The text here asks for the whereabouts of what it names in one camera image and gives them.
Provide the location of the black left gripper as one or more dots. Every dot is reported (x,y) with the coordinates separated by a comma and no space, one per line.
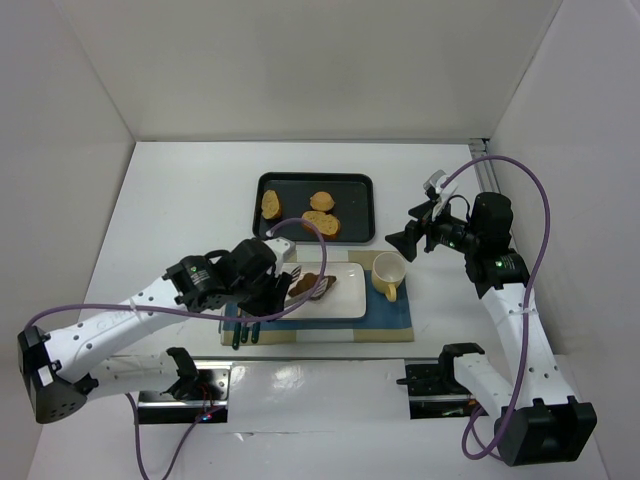
(270,292)

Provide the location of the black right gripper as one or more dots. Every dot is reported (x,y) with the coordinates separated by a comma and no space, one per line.
(420,232)

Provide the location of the brown croissant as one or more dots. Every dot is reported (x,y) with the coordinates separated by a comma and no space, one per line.
(307,282)

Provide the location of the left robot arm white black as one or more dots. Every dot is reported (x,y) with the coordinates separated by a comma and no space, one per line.
(63,369)

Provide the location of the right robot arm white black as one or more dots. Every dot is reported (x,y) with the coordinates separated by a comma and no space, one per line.
(537,416)

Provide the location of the large bread slice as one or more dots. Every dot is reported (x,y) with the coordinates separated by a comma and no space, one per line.
(327,224)

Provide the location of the small bread slice left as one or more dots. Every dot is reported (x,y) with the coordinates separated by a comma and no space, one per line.
(271,207)

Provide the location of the black baking tray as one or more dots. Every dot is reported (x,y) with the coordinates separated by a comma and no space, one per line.
(352,193)

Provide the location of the white rectangular plate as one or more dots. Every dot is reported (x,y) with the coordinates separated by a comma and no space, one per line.
(345,299)

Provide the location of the blue beige placemat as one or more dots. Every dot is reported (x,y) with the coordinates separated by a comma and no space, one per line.
(383,322)

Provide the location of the round bun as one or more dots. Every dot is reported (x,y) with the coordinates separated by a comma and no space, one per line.
(322,201)

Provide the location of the gold fork green handle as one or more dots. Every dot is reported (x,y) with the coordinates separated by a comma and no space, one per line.
(255,333)

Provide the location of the cream mug yellow handle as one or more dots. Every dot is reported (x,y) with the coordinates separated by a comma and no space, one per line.
(387,274)

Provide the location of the gold knife green handle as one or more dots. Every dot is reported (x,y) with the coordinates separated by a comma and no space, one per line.
(244,336)

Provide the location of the gold spoon green handle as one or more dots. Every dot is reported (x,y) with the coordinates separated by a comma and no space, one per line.
(236,338)

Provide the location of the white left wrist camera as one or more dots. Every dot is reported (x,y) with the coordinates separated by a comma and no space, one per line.
(281,247)

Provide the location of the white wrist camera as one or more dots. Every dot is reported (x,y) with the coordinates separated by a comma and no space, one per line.
(281,247)
(439,188)

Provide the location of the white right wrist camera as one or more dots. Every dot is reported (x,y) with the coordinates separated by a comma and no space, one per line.
(439,188)

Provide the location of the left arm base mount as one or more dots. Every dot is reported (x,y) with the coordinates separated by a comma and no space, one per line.
(200,391)

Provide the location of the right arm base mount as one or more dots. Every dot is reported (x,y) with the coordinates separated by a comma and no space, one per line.
(432,390)

